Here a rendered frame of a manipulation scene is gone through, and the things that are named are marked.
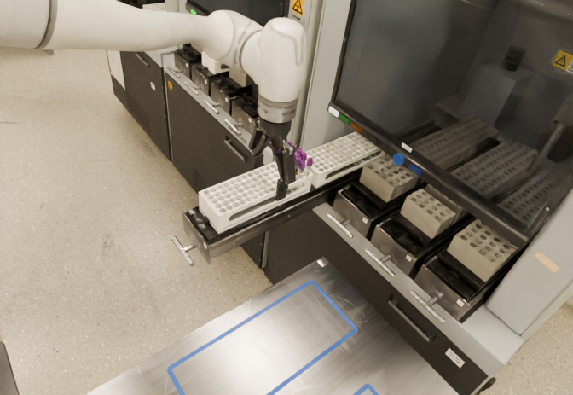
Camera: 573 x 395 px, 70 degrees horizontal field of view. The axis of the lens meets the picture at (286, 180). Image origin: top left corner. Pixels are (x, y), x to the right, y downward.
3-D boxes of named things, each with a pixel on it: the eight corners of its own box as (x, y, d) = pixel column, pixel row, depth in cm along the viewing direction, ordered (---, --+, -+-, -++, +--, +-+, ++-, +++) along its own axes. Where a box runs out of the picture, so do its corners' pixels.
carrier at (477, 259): (490, 279, 97) (502, 264, 93) (486, 283, 96) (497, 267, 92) (450, 246, 103) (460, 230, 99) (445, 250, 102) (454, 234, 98)
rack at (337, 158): (362, 142, 137) (367, 127, 133) (384, 159, 131) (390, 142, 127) (293, 171, 121) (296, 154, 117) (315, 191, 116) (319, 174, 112)
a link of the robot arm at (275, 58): (312, 95, 91) (273, 72, 98) (324, 26, 81) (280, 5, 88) (276, 109, 85) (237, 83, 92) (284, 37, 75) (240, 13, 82)
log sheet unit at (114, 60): (111, 74, 261) (100, 18, 238) (127, 94, 246) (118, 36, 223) (107, 75, 260) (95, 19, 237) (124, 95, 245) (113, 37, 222)
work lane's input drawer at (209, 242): (361, 152, 144) (367, 130, 138) (390, 174, 137) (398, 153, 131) (168, 237, 106) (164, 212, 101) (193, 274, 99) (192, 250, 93)
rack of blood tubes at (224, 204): (288, 171, 120) (291, 154, 116) (310, 191, 115) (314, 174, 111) (198, 209, 105) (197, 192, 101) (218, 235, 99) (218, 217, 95)
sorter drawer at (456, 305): (537, 188, 140) (551, 167, 134) (578, 212, 132) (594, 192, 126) (401, 289, 102) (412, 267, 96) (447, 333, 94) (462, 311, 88)
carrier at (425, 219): (438, 237, 105) (447, 221, 101) (433, 241, 104) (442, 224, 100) (403, 209, 112) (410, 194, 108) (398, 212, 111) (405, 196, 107)
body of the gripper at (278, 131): (252, 109, 95) (250, 142, 101) (274, 128, 90) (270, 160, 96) (278, 101, 99) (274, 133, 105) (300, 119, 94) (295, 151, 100)
